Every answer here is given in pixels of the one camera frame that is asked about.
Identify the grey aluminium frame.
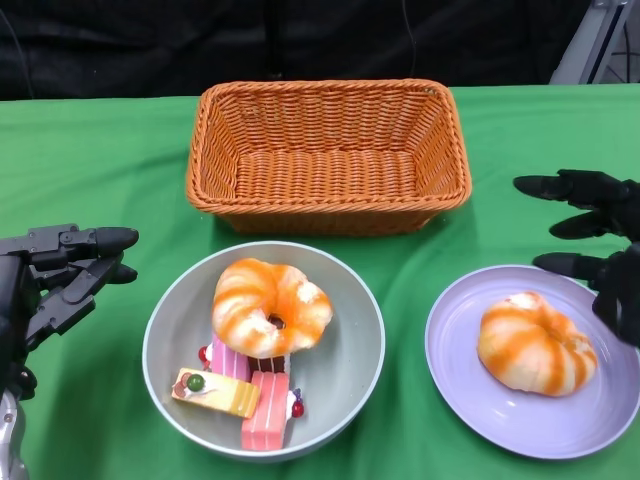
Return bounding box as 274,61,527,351
548,0,640,87

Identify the yellow cake slice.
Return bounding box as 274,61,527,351
172,368,262,419

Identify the light pink cake slice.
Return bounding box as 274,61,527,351
198,332,251,386

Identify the salmon pink cake slice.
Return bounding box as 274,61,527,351
241,370,306,451

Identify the green tablecloth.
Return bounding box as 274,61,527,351
0,82,640,480

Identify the lilac plate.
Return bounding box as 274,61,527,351
424,264,640,460

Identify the brown chocolate cake slice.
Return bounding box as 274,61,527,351
252,355,292,376

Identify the small orange-striped ring bread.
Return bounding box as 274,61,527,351
212,258,334,360

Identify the black backdrop curtain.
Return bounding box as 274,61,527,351
0,0,601,104

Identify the large orange-striped ring bread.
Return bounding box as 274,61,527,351
477,292,599,399

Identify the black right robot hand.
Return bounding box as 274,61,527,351
513,168,640,346

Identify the orange wicker basket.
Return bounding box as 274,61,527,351
185,78,473,237

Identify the grey-green bowl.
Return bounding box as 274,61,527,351
142,241,387,462

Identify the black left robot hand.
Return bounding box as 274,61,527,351
0,223,140,401

